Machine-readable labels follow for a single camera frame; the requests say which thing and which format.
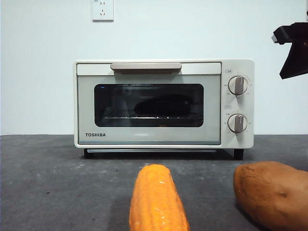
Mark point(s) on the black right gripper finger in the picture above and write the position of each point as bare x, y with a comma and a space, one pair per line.
297, 60

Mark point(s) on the purple eggplant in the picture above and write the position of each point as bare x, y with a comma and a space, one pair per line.
163, 107

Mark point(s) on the beige oven temperature knob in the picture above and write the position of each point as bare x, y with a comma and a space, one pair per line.
238, 85

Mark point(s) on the beige oven timer knob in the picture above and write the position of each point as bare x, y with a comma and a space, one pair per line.
237, 123

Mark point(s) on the white toaster oven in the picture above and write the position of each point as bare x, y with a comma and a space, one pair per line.
240, 144

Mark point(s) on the brown sweet potato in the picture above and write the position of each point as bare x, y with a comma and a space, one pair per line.
272, 192

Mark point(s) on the orange corn cob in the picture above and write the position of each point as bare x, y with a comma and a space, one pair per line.
156, 199

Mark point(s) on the pale grey right camera box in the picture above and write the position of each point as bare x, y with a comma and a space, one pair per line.
274, 39

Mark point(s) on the white wall socket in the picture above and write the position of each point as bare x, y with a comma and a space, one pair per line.
102, 12

